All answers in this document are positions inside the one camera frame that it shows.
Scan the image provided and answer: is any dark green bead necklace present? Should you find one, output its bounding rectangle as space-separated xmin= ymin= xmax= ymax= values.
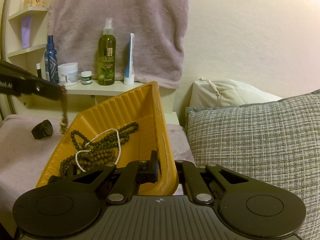
xmin=69 ymin=121 xmax=139 ymax=153

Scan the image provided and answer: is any dark red bead bracelet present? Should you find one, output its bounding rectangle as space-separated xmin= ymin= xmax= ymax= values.
xmin=58 ymin=85 xmax=70 ymax=135

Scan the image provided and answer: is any white pearl necklace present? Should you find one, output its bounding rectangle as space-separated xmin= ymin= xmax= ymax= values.
xmin=75 ymin=128 xmax=123 ymax=173

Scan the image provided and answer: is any black smart watch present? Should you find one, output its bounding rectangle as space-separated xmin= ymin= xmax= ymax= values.
xmin=31 ymin=120 xmax=53 ymax=140

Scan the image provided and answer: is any orange plastic tray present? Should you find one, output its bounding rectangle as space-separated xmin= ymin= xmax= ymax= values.
xmin=36 ymin=81 xmax=178 ymax=196

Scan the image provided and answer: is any black white lip balm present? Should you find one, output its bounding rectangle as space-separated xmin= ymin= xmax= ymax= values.
xmin=36 ymin=63 xmax=42 ymax=78

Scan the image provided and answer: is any blue spray bottle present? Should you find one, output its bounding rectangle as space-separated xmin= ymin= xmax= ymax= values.
xmin=44 ymin=35 xmax=59 ymax=84

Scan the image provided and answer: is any white cream jar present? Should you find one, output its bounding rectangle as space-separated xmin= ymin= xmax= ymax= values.
xmin=57 ymin=62 xmax=79 ymax=87

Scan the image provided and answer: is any purple tube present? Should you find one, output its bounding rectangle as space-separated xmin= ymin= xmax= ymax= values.
xmin=21 ymin=15 xmax=33 ymax=49

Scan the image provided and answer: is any small green-label jar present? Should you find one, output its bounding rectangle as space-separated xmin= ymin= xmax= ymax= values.
xmin=81 ymin=71 xmax=92 ymax=85

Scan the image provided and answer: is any small cardboard box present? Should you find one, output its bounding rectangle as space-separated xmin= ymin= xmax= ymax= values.
xmin=22 ymin=0 xmax=48 ymax=9

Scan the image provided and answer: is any white pillow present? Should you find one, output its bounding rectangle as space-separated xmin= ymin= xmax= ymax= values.
xmin=189 ymin=79 xmax=281 ymax=108

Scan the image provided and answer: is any grey checked pillow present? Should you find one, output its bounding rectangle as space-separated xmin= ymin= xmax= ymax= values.
xmin=185 ymin=91 xmax=319 ymax=239

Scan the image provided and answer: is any blue white tube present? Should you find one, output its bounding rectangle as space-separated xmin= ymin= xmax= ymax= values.
xmin=124 ymin=33 xmax=135 ymax=86

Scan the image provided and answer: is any green olive spray bottle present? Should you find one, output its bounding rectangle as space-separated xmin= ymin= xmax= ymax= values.
xmin=97 ymin=18 xmax=116 ymax=86

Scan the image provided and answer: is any pink hanging towel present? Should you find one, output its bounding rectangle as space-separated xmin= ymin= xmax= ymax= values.
xmin=48 ymin=0 xmax=190 ymax=89

